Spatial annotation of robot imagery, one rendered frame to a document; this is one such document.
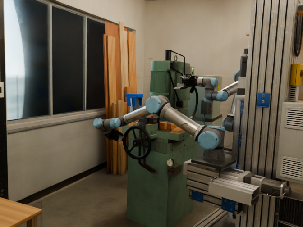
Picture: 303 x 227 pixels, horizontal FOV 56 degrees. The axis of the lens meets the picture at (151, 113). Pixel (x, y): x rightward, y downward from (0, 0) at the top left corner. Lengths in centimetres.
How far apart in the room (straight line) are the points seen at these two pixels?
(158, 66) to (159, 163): 85
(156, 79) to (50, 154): 155
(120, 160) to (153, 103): 227
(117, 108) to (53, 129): 97
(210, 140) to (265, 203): 58
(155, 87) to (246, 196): 127
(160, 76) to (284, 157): 123
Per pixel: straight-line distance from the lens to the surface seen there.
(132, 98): 339
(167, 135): 242
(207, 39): 487
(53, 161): 345
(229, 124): 243
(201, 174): 199
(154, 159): 253
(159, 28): 517
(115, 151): 397
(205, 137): 175
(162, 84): 254
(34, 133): 318
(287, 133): 186
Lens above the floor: 134
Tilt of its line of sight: 7 degrees down
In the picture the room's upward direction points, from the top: 2 degrees clockwise
